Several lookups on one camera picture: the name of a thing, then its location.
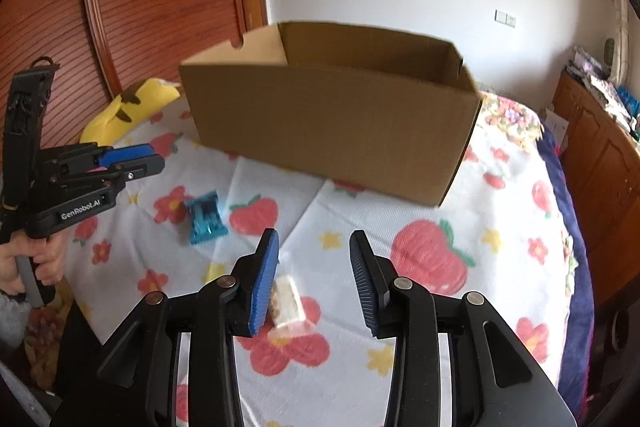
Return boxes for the yellow plush toy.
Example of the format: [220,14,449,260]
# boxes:
[79,78,183,144]

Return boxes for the brown cardboard box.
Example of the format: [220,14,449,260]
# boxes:
[179,21,483,208]

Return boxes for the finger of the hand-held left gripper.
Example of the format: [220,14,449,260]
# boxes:
[52,156,167,194]
[44,143,157,171]

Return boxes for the dark blue bed sheet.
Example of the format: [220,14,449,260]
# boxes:
[537,112,597,413]

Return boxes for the teal foil snack packet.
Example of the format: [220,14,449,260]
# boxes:
[184,189,227,248]

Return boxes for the strawberry print blanket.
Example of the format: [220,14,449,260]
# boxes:
[60,92,581,427]

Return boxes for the wooden cabinet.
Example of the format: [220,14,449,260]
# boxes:
[552,72,640,308]

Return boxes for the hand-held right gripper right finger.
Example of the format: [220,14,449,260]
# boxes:
[348,229,576,427]

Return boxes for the person's left hand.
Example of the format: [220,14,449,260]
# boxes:
[0,234,67,298]

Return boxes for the floral bed sheet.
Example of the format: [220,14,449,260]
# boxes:
[480,91,581,288]

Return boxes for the blue patterned packet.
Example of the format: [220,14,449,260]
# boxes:
[616,86,640,120]

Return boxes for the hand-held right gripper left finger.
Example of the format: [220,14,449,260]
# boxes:
[50,228,281,427]

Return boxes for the clear sesame bread packet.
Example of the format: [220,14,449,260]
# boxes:
[267,274,317,343]

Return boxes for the patterned cloth bag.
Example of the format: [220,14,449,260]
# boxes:
[567,46,610,78]

